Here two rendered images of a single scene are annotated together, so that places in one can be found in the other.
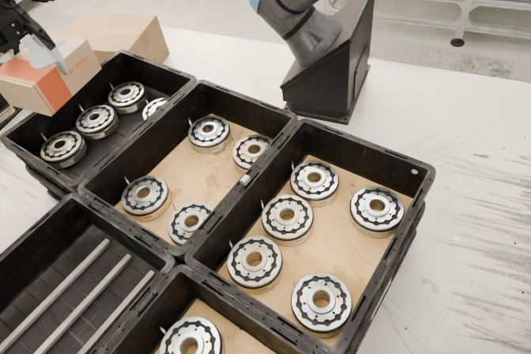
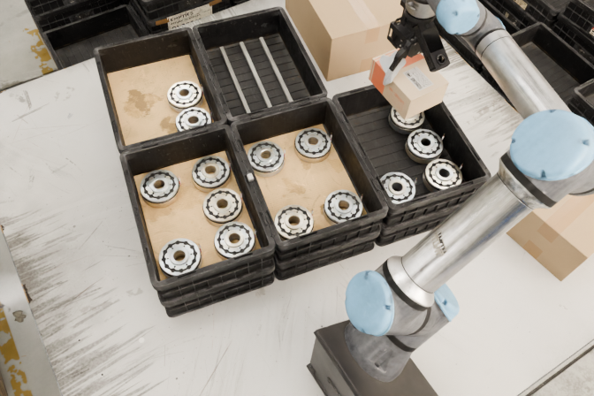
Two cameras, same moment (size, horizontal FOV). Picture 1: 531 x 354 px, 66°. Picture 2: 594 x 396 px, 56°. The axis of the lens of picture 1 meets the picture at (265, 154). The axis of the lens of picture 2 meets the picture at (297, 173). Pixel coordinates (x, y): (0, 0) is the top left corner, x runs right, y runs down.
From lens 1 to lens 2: 1.24 m
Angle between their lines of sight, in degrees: 61
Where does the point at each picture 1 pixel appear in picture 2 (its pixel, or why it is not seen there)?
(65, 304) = (273, 87)
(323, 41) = (351, 330)
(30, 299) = (291, 75)
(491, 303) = (93, 315)
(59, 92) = (379, 82)
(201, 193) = (292, 178)
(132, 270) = not seen: hidden behind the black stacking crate
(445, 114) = not seen: outside the picture
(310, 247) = (196, 210)
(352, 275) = (161, 217)
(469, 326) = (96, 289)
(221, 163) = (309, 204)
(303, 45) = not seen: hidden behind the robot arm
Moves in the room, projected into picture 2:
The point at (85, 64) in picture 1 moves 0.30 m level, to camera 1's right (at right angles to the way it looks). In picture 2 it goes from (399, 102) to (350, 194)
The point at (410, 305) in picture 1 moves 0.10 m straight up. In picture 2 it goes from (136, 270) to (128, 255)
